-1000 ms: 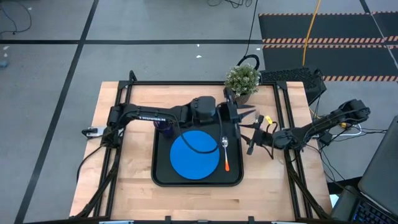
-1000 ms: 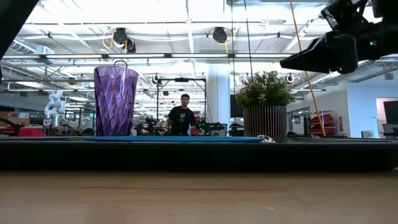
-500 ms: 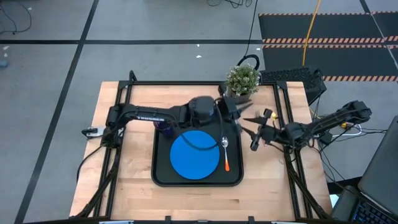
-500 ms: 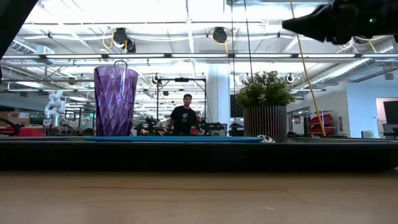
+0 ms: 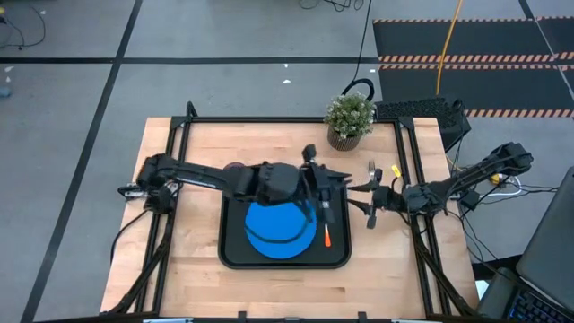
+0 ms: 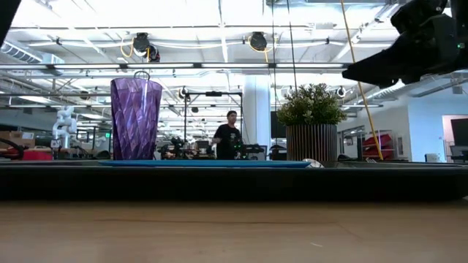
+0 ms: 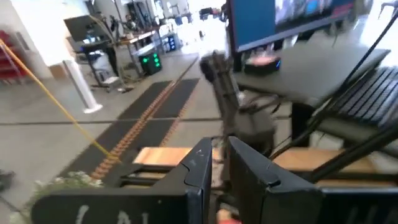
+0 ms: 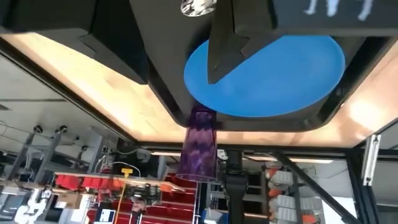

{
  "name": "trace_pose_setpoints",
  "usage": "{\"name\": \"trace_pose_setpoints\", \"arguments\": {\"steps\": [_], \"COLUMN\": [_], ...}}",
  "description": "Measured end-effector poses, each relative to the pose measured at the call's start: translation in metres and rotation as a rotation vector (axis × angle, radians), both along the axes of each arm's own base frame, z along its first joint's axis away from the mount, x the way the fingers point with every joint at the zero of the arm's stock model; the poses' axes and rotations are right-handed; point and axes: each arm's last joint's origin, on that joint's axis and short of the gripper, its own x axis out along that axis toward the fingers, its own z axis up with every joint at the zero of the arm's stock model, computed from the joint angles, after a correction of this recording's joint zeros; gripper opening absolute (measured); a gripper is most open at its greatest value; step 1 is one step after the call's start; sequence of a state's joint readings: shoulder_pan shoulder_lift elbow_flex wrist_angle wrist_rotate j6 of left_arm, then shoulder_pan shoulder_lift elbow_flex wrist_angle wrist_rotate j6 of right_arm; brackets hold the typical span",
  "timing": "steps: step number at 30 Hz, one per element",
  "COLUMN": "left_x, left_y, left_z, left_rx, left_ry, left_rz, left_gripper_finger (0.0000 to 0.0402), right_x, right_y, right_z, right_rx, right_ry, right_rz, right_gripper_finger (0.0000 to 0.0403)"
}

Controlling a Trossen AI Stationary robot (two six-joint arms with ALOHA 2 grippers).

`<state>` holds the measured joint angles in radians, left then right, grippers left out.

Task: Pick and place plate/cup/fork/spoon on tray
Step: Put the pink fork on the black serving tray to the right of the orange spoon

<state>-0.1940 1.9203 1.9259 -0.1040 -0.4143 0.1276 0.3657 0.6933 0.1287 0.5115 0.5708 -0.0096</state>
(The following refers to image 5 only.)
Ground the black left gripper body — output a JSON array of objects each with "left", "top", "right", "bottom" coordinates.
[{"left": 298, "top": 144, "right": 336, "bottom": 224}]

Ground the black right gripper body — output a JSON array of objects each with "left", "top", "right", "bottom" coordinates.
[{"left": 366, "top": 168, "right": 407, "bottom": 230}]

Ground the spoon with orange handle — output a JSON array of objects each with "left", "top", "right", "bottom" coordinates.
[{"left": 321, "top": 201, "right": 333, "bottom": 249}]

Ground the blue round plate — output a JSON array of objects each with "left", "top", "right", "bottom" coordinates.
[{"left": 244, "top": 199, "right": 317, "bottom": 260}]

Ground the black plastic tray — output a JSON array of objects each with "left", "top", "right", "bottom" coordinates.
[{"left": 218, "top": 169, "right": 352, "bottom": 270}]

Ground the potted plant in ribbed pot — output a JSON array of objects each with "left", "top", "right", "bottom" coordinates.
[{"left": 323, "top": 92, "right": 377, "bottom": 153}]

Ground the black perforated computer case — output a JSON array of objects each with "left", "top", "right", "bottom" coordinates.
[{"left": 374, "top": 95, "right": 473, "bottom": 153}]

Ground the dark grey laptop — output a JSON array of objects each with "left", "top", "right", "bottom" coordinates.
[{"left": 476, "top": 165, "right": 574, "bottom": 323}]

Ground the black mat with hazard stripes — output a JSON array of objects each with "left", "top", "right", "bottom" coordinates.
[{"left": 371, "top": 16, "right": 574, "bottom": 118}]

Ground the black metal table frame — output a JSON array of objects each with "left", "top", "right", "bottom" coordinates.
[{"left": 103, "top": 100, "right": 480, "bottom": 323}]

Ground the black cable with loop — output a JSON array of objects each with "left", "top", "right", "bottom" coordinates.
[{"left": 343, "top": 0, "right": 376, "bottom": 102}]

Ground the white cable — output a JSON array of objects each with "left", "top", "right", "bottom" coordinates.
[{"left": 491, "top": 172, "right": 524, "bottom": 199}]

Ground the yellow cable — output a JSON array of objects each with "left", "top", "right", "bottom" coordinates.
[{"left": 437, "top": 0, "right": 465, "bottom": 84}]

